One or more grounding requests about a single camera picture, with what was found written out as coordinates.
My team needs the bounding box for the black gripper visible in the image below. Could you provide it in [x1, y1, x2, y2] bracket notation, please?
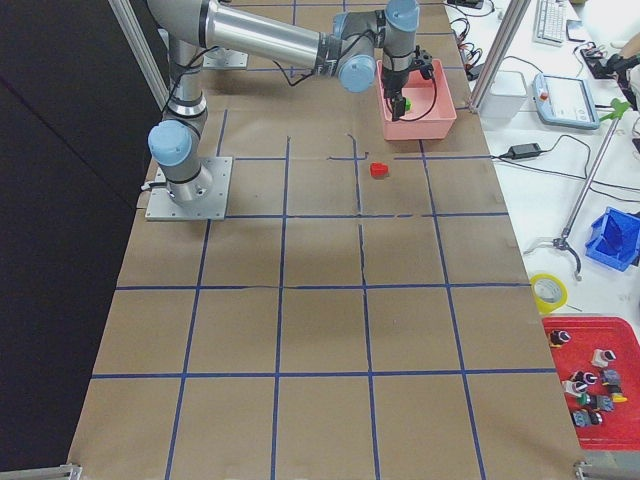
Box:
[382, 45, 434, 121]

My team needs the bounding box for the pink plastic box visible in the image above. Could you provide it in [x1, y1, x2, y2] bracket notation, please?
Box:
[376, 58, 457, 141]

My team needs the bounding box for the white grey box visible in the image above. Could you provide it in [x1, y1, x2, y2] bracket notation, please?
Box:
[480, 70, 527, 119]

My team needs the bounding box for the red toy block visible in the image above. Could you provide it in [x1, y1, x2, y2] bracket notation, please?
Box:
[369, 162, 389, 179]

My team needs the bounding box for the black power adapter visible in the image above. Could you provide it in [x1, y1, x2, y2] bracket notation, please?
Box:
[506, 143, 544, 160]

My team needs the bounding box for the teach pendant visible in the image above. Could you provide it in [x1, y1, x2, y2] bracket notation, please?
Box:
[532, 73, 600, 130]

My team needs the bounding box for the white keyboard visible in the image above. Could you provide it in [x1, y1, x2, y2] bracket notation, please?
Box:
[532, 0, 568, 47]

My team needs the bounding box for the brown paper table cover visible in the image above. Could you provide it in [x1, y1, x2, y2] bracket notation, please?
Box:
[69, 1, 581, 479]

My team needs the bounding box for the reach grabber tool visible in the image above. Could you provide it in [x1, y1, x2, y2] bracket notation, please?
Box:
[523, 98, 631, 281]

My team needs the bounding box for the yellow tape roll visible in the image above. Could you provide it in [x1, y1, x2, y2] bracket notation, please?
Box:
[530, 273, 568, 315]

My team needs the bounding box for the blue storage bin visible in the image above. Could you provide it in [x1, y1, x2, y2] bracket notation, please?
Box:
[585, 207, 639, 272]

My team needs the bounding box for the red plastic tray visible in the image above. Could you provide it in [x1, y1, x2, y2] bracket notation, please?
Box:
[543, 316, 639, 451]

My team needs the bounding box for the aluminium frame post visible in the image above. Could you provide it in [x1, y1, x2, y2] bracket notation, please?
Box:
[468, 0, 530, 113]

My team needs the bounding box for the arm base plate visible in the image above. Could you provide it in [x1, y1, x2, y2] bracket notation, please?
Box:
[145, 156, 233, 221]

